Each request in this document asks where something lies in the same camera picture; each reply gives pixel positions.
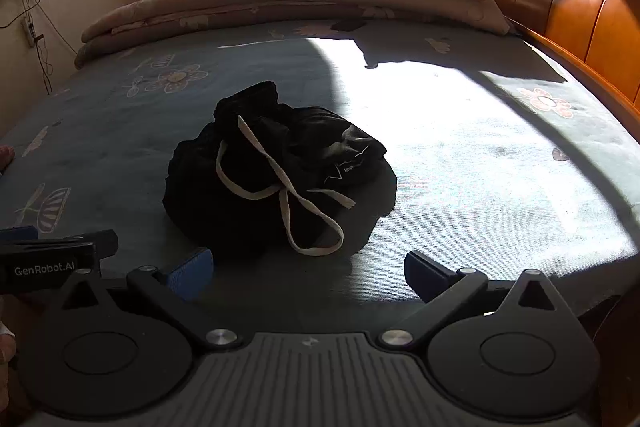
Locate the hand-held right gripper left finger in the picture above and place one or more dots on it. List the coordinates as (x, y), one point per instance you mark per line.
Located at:
(192, 274)

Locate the folded pink floral quilt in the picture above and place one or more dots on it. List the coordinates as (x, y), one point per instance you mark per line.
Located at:
(250, 2)

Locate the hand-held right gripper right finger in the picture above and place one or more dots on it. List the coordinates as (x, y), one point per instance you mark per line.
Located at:
(425, 274)

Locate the person's left hand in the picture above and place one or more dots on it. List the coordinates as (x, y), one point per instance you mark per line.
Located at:
(4, 357)

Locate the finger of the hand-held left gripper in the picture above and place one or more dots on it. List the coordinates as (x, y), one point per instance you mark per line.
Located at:
(17, 234)

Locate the pink cloth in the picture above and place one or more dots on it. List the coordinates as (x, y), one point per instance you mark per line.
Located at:
(4, 159)

